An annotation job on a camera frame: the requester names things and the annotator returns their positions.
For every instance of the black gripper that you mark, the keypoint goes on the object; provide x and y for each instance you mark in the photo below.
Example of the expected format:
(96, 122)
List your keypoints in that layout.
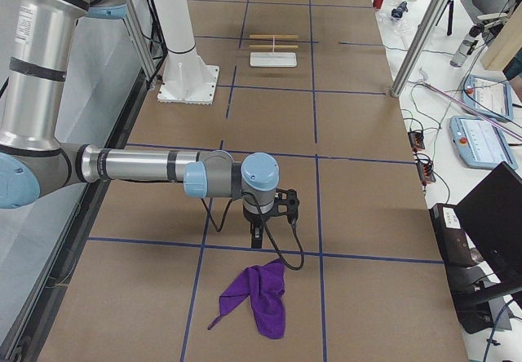
(255, 217)

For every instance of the purple towel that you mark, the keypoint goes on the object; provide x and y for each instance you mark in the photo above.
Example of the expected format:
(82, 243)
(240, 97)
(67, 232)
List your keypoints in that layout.
(265, 287)

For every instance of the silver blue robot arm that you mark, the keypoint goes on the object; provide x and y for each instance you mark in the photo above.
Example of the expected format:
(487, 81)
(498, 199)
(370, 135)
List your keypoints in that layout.
(34, 163)

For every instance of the white wooden towel rack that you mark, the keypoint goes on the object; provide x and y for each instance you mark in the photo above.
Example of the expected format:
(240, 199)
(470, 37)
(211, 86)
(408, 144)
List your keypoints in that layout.
(277, 52)

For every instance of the orange black connector board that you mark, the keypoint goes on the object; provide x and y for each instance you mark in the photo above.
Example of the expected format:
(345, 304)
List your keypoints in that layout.
(416, 139)

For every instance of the black monitor stand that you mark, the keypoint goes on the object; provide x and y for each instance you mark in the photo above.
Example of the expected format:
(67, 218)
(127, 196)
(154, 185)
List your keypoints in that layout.
(477, 300)

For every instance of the black laptop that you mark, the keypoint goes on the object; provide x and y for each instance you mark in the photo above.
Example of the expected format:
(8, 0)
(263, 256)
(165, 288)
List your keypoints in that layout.
(490, 214)

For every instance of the near blue teach pendant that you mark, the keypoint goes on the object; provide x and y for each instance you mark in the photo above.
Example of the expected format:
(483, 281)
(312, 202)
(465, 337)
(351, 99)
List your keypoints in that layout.
(479, 144)

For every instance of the blue teach pendant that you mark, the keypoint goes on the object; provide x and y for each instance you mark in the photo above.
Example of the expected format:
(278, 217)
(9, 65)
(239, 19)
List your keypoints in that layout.
(488, 96)
(479, 144)

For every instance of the dark blue small gadget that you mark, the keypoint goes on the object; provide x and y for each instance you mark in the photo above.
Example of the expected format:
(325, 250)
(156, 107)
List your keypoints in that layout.
(398, 12)

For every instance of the far blue teach pendant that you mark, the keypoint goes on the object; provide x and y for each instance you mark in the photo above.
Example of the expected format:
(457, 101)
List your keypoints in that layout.
(488, 96)

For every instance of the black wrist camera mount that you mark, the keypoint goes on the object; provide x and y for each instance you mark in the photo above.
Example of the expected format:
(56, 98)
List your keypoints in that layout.
(286, 203)

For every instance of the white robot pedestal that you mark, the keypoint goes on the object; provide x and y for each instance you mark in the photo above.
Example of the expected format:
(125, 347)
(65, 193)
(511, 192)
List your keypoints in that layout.
(186, 77)

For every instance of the aluminium frame post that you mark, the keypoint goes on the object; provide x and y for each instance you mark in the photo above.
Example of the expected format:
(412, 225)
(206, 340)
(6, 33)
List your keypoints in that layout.
(432, 14)

